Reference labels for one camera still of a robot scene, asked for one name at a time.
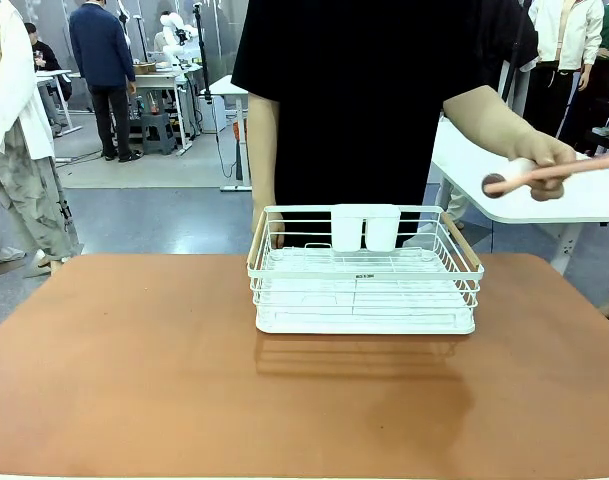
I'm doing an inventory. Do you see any person's left forearm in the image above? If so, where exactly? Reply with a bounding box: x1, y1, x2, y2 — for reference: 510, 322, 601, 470
442, 84, 531, 161

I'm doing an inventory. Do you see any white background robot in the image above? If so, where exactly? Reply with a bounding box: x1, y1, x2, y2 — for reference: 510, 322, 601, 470
153, 11, 201, 69

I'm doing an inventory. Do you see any seated person in black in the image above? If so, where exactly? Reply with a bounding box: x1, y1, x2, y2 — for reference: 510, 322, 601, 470
23, 22, 73, 137

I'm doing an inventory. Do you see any white drip tray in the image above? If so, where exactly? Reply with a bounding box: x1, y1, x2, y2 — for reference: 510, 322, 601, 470
255, 279, 477, 336

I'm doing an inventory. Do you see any person's left hand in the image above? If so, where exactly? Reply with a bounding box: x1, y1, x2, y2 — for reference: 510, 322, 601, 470
513, 132, 579, 203

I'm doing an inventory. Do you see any cluttered white workbench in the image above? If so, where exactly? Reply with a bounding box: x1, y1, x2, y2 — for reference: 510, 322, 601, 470
131, 62, 203, 157

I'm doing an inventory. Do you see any white plastic utensil holder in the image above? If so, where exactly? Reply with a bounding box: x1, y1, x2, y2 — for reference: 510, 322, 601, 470
330, 203, 402, 253

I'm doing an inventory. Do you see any black tripod stand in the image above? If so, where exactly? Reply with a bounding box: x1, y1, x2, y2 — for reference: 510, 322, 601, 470
192, 1, 214, 105

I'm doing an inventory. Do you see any small white desk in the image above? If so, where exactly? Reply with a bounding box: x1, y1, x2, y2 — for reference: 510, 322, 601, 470
35, 68, 84, 137

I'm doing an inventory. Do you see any white wire dish rack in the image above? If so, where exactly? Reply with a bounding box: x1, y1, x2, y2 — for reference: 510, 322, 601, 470
246, 204, 486, 335

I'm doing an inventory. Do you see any black slanted pole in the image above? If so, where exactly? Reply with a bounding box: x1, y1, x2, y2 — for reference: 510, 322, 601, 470
500, 0, 531, 103

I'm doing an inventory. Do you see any grey plastic step stool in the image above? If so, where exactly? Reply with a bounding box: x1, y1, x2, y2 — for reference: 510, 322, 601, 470
140, 113, 178, 156

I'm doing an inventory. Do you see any bystander in black coat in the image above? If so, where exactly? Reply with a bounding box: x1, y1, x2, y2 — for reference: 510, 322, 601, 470
403, 0, 540, 247

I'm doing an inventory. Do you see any bystander in cream jacket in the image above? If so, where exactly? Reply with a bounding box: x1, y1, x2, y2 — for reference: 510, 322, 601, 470
521, 0, 606, 139

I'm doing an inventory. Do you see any man in navy suit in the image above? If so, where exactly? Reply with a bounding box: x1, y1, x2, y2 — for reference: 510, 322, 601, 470
68, 0, 145, 164

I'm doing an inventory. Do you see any person in black t-shirt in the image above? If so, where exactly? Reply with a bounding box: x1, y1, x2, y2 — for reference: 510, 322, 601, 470
231, 0, 510, 249

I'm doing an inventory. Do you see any pink handled lint roller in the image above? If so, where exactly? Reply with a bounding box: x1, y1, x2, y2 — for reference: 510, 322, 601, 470
481, 153, 609, 200

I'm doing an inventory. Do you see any bystander in white open jacket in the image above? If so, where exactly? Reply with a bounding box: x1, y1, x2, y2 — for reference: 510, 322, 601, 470
0, 0, 85, 279

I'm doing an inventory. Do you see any person's right hand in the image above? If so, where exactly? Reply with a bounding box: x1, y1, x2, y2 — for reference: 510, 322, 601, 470
252, 199, 287, 249

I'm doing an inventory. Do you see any white standing desk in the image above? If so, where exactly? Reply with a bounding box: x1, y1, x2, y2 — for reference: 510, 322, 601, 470
198, 74, 253, 193

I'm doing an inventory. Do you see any person's right forearm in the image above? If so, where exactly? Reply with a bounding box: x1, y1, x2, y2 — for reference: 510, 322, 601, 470
246, 92, 282, 221

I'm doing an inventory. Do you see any white side table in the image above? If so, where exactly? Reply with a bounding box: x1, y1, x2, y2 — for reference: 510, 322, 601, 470
430, 116, 609, 277

